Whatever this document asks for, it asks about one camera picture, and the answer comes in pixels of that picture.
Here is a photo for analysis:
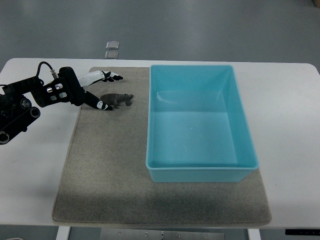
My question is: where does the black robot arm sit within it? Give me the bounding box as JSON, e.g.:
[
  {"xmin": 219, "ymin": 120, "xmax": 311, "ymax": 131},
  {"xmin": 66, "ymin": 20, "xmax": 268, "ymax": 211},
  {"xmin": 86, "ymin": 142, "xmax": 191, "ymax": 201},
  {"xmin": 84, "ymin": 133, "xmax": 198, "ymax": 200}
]
[{"xmin": 0, "ymin": 61, "xmax": 85, "ymax": 145}]

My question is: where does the blue plastic box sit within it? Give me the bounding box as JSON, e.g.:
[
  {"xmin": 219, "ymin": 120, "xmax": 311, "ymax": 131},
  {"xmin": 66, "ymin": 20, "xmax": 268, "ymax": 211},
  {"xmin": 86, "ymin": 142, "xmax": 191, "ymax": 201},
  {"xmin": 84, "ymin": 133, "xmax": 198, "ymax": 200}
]
[{"xmin": 146, "ymin": 65, "xmax": 259, "ymax": 183}]

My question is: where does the white table leg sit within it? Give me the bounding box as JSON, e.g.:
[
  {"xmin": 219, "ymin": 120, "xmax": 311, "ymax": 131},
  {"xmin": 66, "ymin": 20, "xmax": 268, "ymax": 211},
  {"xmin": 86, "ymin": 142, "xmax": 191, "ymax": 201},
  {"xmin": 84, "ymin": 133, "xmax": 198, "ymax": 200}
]
[
  {"xmin": 55, "ymin": 226, "xmax": 71, "ymax": 240},
  {"xmin": 247, "ymin": 228, "xmax": 262, "ymax": 240}
]

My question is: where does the grey metal table crossbar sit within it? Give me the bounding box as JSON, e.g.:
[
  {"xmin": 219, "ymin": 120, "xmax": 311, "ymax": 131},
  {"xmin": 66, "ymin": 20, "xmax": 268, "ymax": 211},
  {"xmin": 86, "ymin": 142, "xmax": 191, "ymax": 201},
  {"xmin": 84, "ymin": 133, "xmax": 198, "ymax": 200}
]
[{"xmin": 99, "ymin": 228, "xmax": 226, "ymax": 240}]

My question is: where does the white left table leg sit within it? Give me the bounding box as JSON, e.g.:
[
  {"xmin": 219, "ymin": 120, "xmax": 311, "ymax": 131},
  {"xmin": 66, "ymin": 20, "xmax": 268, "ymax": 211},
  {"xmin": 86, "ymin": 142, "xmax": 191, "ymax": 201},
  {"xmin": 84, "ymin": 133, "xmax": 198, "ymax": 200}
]
[{"xmin": 55, "ymin": 226, "xmax": 71, "ymax": 240}]

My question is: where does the black table control panel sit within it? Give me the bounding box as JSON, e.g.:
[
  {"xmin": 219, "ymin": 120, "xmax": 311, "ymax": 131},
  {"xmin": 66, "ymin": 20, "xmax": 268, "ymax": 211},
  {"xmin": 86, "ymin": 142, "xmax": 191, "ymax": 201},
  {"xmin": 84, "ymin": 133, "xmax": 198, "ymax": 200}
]
[{"xmin": 285, "ymin": 229, "xmax": 320, "ymax": 236}]

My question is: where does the white right table leg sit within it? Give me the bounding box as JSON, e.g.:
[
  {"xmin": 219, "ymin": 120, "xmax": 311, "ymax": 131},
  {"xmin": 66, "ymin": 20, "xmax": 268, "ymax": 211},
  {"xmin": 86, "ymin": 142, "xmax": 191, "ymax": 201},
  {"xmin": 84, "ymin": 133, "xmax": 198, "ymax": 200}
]
[{"xmin": 247, "ymin": 228, "xmax": 262, "ymax": 240}]

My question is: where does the lower metal floor plate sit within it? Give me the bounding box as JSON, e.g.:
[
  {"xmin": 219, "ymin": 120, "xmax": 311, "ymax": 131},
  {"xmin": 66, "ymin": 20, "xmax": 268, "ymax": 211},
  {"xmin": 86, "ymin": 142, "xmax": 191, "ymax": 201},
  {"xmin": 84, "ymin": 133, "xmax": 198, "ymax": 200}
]
[{"xmin": 104, "ymin": 50, "xmax": 119, "ymax": 60}]

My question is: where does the grey felt mat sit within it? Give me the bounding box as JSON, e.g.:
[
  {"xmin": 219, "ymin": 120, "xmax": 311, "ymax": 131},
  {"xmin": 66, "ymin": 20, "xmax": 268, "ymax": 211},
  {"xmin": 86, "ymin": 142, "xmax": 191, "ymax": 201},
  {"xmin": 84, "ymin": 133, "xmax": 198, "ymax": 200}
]
[{"xmin": 52, "ymin": 67, "xmax": 272, "ymax": 228}]

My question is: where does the metal floor plate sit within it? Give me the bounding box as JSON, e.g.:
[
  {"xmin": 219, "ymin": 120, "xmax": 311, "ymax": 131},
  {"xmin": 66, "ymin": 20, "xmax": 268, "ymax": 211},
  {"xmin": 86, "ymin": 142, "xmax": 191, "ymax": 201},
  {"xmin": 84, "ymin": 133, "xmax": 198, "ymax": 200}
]
[
  {"xmin": 104, "ymin": 50, "xmax": 119, "ymax": 60},
  {"xmin": 105, "ymin": 41, "xmax": 120, "ymax": 50}
]

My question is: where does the upper metal floor plate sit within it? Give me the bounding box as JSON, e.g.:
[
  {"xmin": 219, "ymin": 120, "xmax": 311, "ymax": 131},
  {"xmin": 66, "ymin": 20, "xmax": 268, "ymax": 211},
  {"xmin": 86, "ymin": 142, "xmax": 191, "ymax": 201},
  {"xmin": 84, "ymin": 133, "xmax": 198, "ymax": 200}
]
[{"xmin": 105, "ymin": 41, "xmax": 120, "ymax": 50}]

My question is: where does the brown hippo toy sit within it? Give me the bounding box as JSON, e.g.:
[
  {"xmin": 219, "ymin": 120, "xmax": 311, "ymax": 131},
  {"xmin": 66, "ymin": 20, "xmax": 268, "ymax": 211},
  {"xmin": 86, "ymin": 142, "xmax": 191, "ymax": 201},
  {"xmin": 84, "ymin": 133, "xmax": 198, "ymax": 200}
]
[{"xmin": 99, "ymin": 93, "xmax": 134, "ymax": 109}]

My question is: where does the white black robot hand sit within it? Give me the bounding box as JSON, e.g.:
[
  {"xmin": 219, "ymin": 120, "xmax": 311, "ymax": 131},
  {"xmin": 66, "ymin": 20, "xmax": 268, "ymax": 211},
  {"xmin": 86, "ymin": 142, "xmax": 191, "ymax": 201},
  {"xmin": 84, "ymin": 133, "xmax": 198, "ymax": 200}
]
[{"xmin": 77, "ymin": 70, "xmax": 123, "ymax": 111}]

